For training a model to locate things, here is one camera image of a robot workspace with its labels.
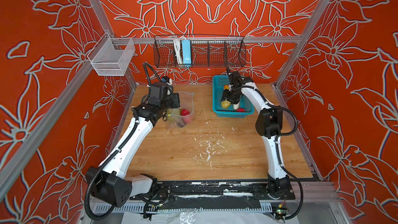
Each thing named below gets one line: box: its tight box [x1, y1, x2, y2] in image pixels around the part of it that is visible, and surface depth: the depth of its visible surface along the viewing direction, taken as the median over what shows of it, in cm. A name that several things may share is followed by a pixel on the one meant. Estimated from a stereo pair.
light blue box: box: [181, 39, 192, 68], surface depth 92 cm
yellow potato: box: [221, 98, 232, 109], surface depth 97 cm
